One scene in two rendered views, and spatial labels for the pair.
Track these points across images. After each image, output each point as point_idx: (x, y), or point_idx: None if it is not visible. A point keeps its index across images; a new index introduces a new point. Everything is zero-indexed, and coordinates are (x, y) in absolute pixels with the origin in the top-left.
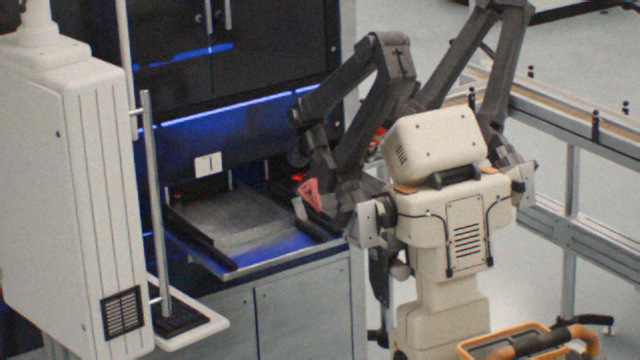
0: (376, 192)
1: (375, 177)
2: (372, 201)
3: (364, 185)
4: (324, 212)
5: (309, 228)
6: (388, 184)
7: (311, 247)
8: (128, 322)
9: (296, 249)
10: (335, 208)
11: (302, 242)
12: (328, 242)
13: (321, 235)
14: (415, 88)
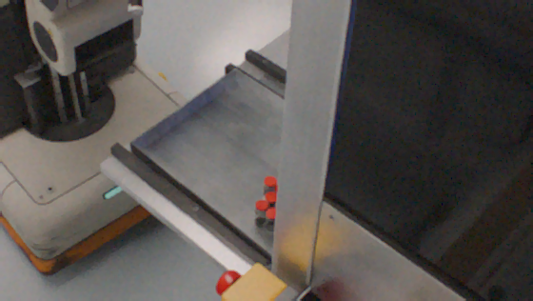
0: (208, 200)
1: (214, 207)
2: None
3: (237, 223)
4: (266, 89)
5: (277, 65)
6: (184, 184)
7: (263, 47)
8: None
9: (281, 40)
10: (264, 142)
11: (280, 55)
12: (244, 61)
13: (253, 50)
14: None
